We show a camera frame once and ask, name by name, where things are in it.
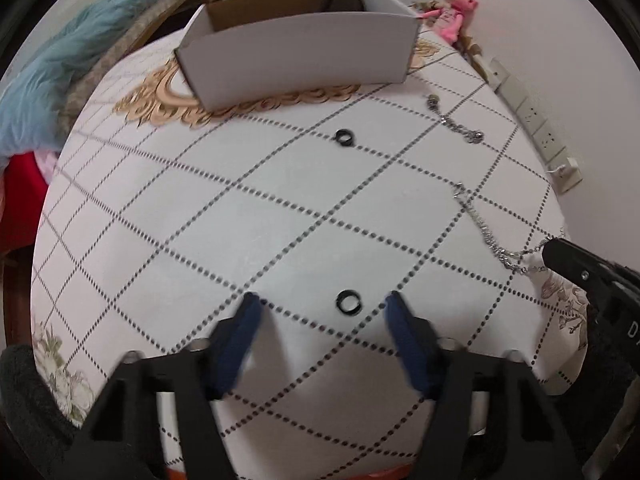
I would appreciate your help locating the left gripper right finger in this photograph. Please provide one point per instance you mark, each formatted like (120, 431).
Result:
(416, 343)

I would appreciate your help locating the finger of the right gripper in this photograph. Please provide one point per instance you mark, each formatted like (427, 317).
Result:
(582, 267)

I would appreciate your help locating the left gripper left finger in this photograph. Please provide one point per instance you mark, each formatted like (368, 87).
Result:
(230, 341)

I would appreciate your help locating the white cardboard box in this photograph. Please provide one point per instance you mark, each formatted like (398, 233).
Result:
(237, 51)

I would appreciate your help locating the patterned white tablecloth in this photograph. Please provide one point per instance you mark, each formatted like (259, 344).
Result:
(159, 218)

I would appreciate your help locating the red bed sheet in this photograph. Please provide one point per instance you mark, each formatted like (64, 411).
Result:
(24, 194)

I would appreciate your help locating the pink panther plush toy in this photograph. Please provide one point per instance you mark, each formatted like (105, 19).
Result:
(446, 18)

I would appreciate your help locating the light blue duvet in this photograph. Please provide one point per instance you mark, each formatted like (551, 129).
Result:
(32, 103)

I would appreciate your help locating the bed with patterned mattress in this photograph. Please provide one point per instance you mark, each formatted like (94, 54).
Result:
(147, 21)

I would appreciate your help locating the white charger with cable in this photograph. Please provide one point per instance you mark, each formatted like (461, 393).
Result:
(563, 168)

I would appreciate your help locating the white wall power strip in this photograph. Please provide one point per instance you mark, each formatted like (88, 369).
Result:
(547, 142)

